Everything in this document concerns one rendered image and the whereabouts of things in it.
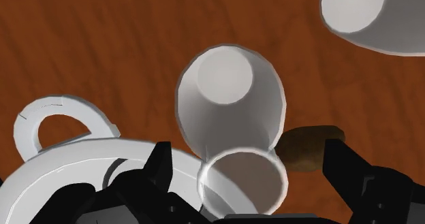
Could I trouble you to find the white tall cup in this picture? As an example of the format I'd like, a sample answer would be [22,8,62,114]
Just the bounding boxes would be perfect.
[174,44,287,161]

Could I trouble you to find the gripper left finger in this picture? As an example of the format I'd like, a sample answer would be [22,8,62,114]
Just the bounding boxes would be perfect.
[29,140,213,224]

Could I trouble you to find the clear glass tumbler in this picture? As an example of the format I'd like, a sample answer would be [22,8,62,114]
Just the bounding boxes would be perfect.
[197,146,289,216]

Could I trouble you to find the white mug with handle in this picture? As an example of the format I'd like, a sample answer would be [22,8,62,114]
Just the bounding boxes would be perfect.
[0,95,259,224]

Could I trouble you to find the white wide cup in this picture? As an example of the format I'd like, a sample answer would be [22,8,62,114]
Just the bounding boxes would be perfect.
[319,0,425,57]

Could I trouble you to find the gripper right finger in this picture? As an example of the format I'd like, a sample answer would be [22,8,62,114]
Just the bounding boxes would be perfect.
[321,138,425,224]

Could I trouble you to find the brown potato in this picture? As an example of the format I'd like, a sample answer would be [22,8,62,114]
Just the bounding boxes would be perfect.
[274,125,346,173]

